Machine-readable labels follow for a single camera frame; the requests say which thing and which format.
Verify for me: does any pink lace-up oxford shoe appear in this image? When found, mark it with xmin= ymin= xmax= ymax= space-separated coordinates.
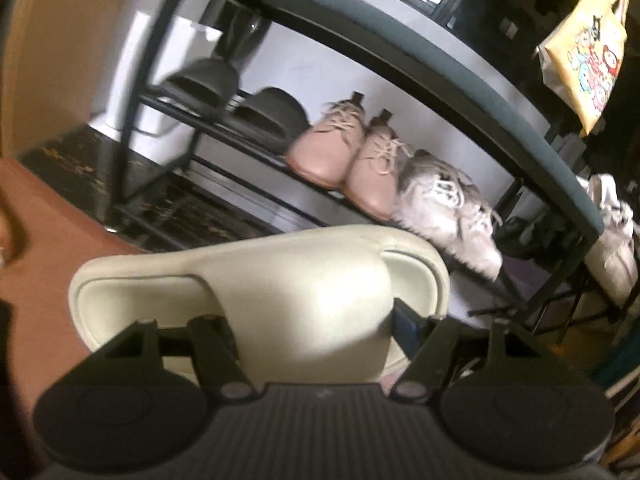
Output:
xmin=285 ymin=91 xmax=366 ymax=190
xmin=342 ymin=110 xmax=412 ymax=222

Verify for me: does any pale green slide slipper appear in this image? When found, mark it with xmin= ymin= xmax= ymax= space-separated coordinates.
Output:
xmin=68 ymin=226 xmax=450 ymax=385

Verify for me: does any yellow cartoon tote bag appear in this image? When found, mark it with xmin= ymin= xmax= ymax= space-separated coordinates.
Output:
xmin=537 ymin=0 xmax=629 ymax=136

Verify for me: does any black metal shoe rack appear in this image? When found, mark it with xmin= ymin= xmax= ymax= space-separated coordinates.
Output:
xmin=114 ymin=0 xmax=640 ymax=336

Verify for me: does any white grey sneaker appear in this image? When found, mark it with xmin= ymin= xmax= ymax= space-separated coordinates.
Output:
xmin=577 ymin=174 xmax=639 ymax=307
xmin=393 ymin=150 xmax=502 ymax=282

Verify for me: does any black slide sandal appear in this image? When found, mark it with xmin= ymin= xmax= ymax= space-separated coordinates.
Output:
xmin=228 ymin=87 xmax=309 ymax=154
xmin=158 ymin=58 xmax=240 ymax=117

